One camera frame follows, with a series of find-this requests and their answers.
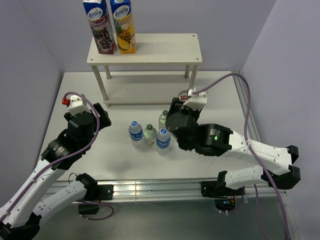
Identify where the rear green-cap glass bottle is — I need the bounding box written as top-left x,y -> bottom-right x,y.
158,110 -> 169,130

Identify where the front green-cap glass bottle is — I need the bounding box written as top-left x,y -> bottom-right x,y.
143,124 -> 157,147

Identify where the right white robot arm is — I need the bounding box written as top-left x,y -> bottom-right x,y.
165,97 -> 301,198

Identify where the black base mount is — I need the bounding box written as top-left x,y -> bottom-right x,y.
77,184 -> 114,216
200,180 -> 245,216

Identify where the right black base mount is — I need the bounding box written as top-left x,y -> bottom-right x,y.
200,180 -> 245,216

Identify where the aluminium rail frame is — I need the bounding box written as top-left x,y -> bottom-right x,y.
45,71 -> 284,240

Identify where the silver tall energy drink can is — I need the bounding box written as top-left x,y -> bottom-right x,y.
177,90 -> 188,101

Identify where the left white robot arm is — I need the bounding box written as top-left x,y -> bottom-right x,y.
0,103 -> 112,240

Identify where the green-cap glass bottle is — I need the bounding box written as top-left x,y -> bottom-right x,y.
143,124 -> 157,147
158,110 -> 169,130

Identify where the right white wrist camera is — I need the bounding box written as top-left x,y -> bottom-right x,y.
182,88 -> 208,111

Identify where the white two-tier shelf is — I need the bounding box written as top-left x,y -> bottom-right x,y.
87,33 -> 203,107

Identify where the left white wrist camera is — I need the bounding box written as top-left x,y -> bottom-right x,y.
61,94 -> 91,117

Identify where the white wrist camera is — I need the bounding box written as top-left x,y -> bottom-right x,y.
182,88 -> 208,111
61,94 -> 91,117

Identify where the yellow pineapple juice carton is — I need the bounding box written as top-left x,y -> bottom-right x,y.
110,0 -> 137,54

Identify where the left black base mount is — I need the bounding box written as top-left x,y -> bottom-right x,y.
77,184 -> 114,216

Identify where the purple grape juice carton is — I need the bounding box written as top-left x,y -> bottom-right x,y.
83,0 -> 116,55

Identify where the blue-cap water bottle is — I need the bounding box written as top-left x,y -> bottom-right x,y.
128,120 -> 144,149
156,128 -> 171,156

